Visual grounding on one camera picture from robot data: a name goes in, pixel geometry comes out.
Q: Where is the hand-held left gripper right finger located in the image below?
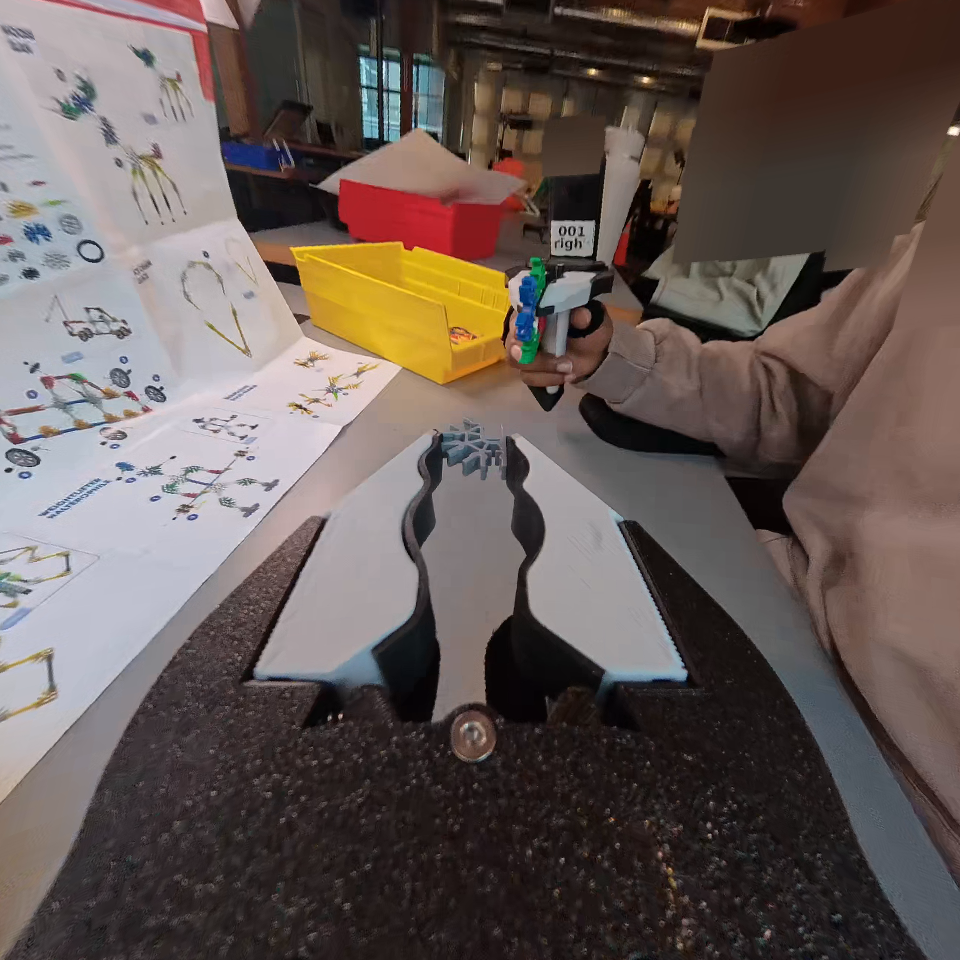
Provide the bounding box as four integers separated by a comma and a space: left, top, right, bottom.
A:
483, 435, 691, 709

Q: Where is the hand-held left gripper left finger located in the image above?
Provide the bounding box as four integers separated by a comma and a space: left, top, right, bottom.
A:
252, 435, 448, 714

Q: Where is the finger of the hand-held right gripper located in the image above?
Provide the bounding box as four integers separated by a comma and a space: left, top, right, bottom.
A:
534, 267, 612, 316

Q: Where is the grey toy connector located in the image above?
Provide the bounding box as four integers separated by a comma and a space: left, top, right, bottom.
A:
437, 422, 510, 483

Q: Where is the yellow parts bin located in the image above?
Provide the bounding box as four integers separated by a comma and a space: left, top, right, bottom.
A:
288, 240, 513, 385

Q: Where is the person's right forearm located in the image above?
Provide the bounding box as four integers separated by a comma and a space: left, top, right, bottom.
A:
582, 225, 909, 469

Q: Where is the grey desk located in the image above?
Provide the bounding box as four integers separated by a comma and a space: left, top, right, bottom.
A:
0, 218, 960, 960

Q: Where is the person's right hand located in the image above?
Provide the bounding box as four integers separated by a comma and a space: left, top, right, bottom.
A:
504, 300, 618, 393

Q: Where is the white water bottle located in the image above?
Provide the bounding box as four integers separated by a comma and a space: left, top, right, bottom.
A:
597, 126, 648, 268

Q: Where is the red storage bin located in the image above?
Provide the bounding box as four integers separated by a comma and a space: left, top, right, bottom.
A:
336, 177, 520, 262

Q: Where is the black textured armrest pad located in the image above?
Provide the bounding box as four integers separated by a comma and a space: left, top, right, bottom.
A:
576, 392, 724, 460

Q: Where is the blue parts bin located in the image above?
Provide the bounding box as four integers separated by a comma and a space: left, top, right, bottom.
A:
221, 138, 295, 172

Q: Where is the fold-out toy instruction sheet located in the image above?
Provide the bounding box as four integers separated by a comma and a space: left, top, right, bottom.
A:
0, 0, 405, 799

